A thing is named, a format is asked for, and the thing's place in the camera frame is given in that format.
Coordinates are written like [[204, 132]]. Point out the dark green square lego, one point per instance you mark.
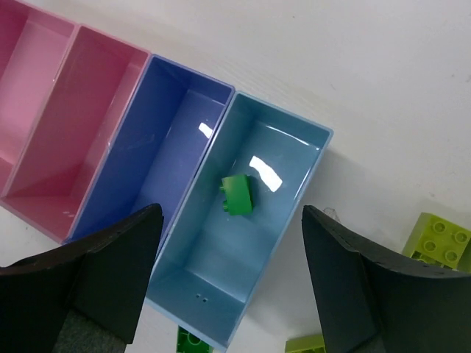
[[238, 197]]

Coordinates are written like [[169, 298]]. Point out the purple blue container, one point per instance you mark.
[[159, 146]]

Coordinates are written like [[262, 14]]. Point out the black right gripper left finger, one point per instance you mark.
[[85, 296]]

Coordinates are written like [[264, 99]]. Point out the light blue container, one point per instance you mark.
[[211, 262]]

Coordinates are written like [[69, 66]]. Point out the pink container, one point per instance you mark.
[[65, 88]]

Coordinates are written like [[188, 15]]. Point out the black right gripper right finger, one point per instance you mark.
[[372, 299]]

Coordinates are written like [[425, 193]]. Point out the lime long lego brick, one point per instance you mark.
[[437, 241]]

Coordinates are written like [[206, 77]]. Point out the green small lego brick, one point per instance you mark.
[[306, 344]]

